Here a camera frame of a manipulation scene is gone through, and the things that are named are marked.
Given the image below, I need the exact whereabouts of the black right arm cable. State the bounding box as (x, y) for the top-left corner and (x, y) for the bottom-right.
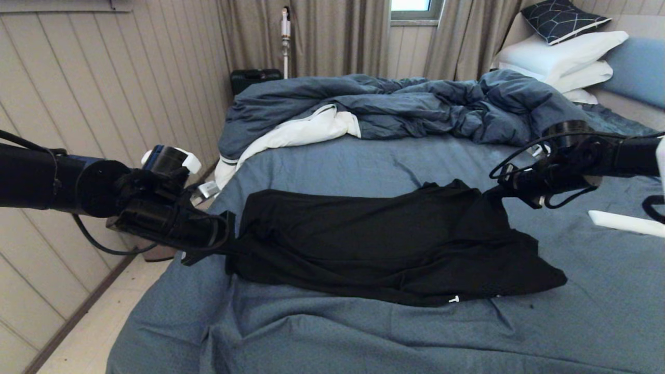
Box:
(488, 130), (665, 225)

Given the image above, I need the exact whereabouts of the blue bed sheet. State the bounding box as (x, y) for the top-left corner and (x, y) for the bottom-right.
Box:
(107, 104), (665, 374)

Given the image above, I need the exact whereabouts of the brown trash bin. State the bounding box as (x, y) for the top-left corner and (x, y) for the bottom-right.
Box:
(107, 216), (180, 262)

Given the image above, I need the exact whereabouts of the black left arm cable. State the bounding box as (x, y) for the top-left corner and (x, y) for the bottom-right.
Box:
(0, 130), (234, 258)

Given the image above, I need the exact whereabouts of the beige upholstered bed frame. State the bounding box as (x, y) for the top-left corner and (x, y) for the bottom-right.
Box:
(491, 11), (665, 132)

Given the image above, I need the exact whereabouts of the white pillow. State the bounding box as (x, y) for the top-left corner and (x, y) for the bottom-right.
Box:
(494, 30), (630, 79)
(498, 60), (615, 93)
(562, 88), (599, 104)

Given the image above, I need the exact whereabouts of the white stick vacuum cleaner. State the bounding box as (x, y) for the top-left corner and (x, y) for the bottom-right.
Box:
(281, 6), (291, 79)

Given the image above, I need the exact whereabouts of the grey framed window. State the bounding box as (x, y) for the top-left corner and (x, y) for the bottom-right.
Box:
(390, 0), (445, 23)

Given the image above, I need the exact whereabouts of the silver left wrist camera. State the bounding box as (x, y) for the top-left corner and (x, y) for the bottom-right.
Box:
(190, 181), (221, 201)

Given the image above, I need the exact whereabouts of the dark patterned pillow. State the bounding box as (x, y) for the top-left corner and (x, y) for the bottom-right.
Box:
(521, 0), (614, 45)

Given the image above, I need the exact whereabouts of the black hard case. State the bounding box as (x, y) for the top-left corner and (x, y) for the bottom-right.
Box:
(230, 68), (284, 95)

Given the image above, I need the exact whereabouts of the black moon print T-shirt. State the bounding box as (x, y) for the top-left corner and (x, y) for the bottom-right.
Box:
(224, 179), (568, 308)

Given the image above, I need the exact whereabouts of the white flat strip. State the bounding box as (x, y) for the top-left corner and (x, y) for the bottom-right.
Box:
(588, 210), (665, 238)

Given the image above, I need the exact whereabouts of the white sheet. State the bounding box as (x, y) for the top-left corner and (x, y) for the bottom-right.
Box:
(214, 104), (362, 190)

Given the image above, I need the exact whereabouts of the crumpled blue duvet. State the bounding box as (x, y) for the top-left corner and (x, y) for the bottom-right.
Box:
(218, 69), (624, 162)

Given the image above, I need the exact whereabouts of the beige curtain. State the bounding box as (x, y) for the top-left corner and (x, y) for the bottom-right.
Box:
(423, 0), (546, 83)
(216, 0), (390, 80)

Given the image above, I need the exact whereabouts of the blue headboard cushion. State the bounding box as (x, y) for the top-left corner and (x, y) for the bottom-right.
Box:
(604, 36), (665, 109)

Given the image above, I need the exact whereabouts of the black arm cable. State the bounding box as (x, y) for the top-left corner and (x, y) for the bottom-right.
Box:
(488, 130), (665, 225)
(0, 130), (234, 258)

